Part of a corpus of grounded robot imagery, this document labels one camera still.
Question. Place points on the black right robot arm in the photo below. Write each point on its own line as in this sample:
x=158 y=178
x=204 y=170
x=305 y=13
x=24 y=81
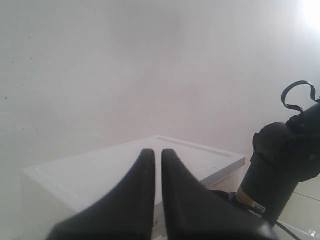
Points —
x=284 y=155

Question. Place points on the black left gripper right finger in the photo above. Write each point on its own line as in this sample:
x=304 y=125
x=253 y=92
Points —
x=192 y=212

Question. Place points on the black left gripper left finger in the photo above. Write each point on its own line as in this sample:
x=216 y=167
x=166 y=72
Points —
x=125 y=213

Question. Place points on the white translucent drawer cabinet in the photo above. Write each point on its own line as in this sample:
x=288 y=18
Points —
x=57 y=190

